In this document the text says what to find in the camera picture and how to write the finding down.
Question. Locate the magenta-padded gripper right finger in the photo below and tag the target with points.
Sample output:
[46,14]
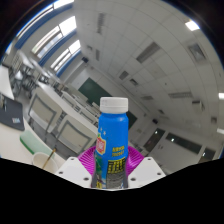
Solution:
[146,171]

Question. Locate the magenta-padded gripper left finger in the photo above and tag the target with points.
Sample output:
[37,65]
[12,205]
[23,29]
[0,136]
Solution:
[73,171]

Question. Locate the blue drink bottle white cap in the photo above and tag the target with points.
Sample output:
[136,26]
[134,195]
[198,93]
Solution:
[111,140]

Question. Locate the wooden stir stick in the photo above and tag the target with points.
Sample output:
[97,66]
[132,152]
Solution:
[49,158]

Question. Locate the dark wooden door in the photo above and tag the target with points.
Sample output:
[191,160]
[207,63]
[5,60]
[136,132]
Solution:
[154,140]

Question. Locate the white classroom chairs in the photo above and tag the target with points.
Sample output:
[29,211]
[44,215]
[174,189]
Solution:
[71,133]

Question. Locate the white classroom desks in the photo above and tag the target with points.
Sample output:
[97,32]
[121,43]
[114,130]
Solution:
[71,100]

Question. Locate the dark green blackboard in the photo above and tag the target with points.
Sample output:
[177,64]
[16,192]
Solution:
[91,91]

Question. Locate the black laptop sleeve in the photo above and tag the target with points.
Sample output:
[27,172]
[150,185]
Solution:
[11,113]

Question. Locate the small classroom window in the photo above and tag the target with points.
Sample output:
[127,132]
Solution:
[65,55]

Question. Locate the ceiling light panels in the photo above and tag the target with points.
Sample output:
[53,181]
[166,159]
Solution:
[148,51]

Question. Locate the ceiling projector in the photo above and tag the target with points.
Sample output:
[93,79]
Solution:
[197,52]

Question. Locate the large classroom window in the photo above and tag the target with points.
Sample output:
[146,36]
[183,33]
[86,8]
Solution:
[53,36]

